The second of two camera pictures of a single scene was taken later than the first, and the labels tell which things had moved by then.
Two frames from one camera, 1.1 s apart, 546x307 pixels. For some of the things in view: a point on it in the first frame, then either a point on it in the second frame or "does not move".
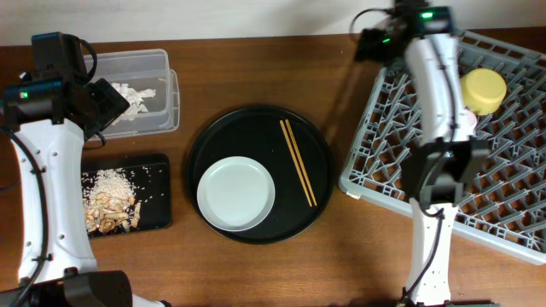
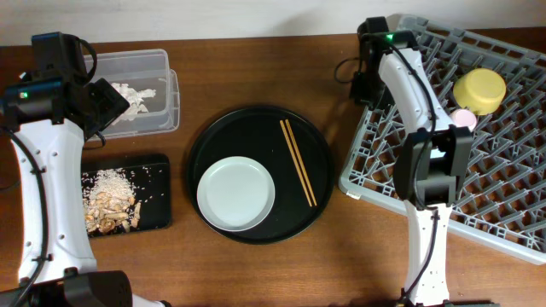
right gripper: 367,47 -> 361,88
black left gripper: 112,103 does not move
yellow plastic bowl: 483,90 does not move
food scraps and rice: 108,200 does not move
